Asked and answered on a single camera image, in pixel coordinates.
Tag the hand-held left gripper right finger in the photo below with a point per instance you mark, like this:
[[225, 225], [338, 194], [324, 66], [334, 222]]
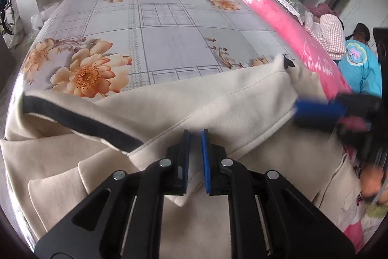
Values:
[[206, 159]]

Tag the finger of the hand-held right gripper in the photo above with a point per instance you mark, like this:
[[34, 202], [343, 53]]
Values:
[[321, 111]]

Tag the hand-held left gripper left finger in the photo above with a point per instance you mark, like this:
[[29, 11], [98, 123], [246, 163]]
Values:
[[185, 155]]

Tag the cream zip jacket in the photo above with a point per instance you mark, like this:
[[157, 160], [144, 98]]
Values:
[[212, 113]]

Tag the person's right hand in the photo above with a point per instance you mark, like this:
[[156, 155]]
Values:
[[374, 183]]

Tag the pink checked cloth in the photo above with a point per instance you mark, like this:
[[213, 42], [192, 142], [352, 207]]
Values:
[[329, 34]]

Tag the floral bed sheet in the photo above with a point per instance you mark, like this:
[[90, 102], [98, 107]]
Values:
[[163, 31]]

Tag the white plastic bag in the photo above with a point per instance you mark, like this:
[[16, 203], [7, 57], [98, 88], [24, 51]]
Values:
[[45, 14]]

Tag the bicycle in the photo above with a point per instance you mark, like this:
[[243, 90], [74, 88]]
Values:
[[7, 13]]

